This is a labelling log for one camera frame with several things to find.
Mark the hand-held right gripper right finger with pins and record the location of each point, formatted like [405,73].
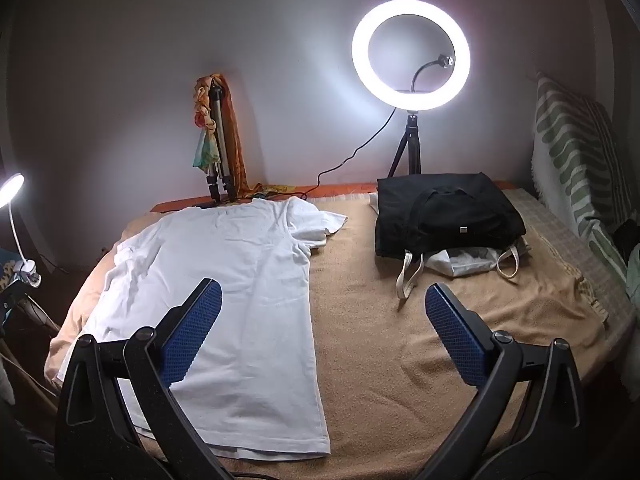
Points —
[452,325]

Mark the checked beige sheet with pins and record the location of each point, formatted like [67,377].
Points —
[575,250]

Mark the black gooseneck phone holder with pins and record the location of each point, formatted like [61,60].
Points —
[425,67]

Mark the white tote bag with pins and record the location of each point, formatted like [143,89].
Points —
[470,262]

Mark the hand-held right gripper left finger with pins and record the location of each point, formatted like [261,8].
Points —
[200,320]

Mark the folded silver tripod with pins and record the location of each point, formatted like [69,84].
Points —
[218,125]

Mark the black tote bag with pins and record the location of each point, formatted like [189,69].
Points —
[440,220]

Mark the tan blanket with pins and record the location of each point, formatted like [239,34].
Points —
[400,360]

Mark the orange bed sheet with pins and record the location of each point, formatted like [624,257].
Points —
[340,190]

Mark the white clip lamp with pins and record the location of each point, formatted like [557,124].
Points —
[11,187]

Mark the colourful patterned scarf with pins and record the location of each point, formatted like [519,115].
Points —
[202,125]

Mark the white t-shirt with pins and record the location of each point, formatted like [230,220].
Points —
[240,270]

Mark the orange cloth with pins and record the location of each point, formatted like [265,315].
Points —
[234,130]

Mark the dark cloth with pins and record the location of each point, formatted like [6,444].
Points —
[627,237]

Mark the green striped pillow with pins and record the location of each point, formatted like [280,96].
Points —
[565,150]

